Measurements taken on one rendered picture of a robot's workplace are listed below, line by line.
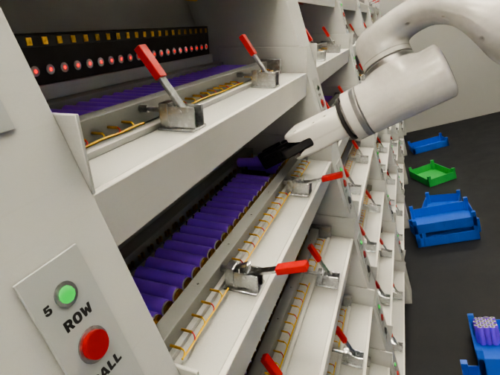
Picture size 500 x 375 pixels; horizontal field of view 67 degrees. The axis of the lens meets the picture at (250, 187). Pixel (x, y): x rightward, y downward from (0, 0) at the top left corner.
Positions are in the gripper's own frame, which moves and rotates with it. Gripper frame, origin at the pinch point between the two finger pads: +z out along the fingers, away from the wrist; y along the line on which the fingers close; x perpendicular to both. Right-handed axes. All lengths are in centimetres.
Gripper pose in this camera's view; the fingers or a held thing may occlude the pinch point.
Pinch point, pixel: (272, 155)
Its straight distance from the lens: 70.8
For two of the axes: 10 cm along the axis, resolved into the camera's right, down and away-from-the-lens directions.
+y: -3.5, 3.9, -8.5
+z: -7.9, 3.6, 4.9
